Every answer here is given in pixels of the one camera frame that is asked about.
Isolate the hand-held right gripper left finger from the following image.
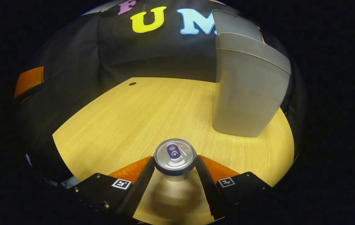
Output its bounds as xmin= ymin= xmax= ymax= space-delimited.
xmin=73 ymin=156 xmax=155 ymax=219

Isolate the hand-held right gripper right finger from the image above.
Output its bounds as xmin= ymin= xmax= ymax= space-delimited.
xmin=195 ymin=155 xmax=272 ymax=220

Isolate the silver pop can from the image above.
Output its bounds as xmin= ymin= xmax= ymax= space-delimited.
xmin=153 ymin=138 xmax=197 ymax=182

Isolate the grey desktop garbage bin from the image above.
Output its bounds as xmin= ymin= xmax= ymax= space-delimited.
xmin=212 ymin=10 xmax=291 ymax=138

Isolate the wooden desktop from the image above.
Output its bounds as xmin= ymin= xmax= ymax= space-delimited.
xmin=52 ymin=77 xmax=295 ymax=225

